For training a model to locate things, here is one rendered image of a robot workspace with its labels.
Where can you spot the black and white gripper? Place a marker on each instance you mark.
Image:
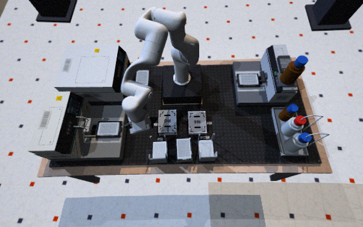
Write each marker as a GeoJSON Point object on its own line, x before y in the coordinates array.
{"type": "Point", "coordinates": [148, 120]}

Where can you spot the blue bottle cap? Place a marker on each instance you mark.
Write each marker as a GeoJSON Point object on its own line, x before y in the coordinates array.
{"type": "Point", "coordinates": [292, 108]}
{"type": "Point", "coordinates": [301, 61]}
{"type": "Point", "coordinates": [303, 138]}

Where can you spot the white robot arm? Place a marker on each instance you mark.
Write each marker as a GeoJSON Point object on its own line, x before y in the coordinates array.
{"type": "Point", "coordinates": [184, 52]}

